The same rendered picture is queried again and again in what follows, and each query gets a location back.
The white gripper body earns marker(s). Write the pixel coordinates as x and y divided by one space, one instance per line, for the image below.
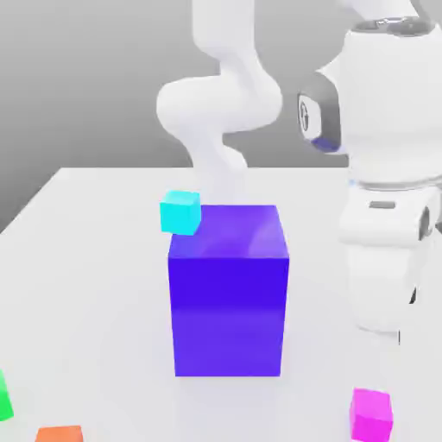
380 286

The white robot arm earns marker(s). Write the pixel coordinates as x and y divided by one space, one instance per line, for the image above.
221 103

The small magenta cube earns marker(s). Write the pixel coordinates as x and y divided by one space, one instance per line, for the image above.
370 418

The small cyan cube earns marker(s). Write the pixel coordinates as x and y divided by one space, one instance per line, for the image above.
179 215

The small orange cube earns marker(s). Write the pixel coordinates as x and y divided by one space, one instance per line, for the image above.
58 435

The small green cube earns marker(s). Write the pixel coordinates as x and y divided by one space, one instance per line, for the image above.
5 400

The large purple box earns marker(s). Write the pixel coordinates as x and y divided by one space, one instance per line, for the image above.
228 310

